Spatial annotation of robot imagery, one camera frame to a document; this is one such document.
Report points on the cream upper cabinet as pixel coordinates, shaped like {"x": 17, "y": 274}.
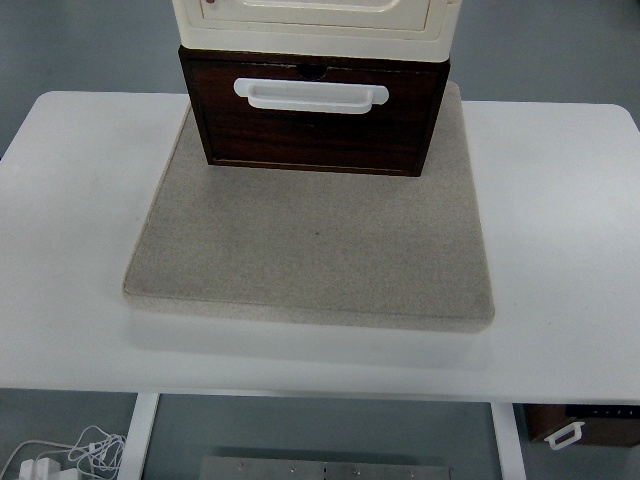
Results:
{"x": 394, "y": 30}

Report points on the white drawer handle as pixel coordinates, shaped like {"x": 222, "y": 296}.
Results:
{"x": 314, "y": 97}

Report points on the white table leg right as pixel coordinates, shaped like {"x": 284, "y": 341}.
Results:
{"x": 508, "y": 442}

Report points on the white power adapter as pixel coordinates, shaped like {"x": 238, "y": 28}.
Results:
{"x": 41, "y": 469}

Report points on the white table leg left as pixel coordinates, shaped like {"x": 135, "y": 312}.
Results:
{"x": 138, "y": 437}

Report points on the brown box with white handle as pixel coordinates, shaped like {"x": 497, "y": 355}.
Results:
{"x": 562, "y": 425}

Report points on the white table leg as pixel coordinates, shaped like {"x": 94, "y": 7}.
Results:
{"x": 138, "y": 437}
{"x": 508, "y": 442}

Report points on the dark wooden cabinet base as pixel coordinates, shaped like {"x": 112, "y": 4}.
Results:
{"x": 192, "y": 100}

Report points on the beige foam pad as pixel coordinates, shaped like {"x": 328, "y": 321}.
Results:
{"x": 318, "y": 248}

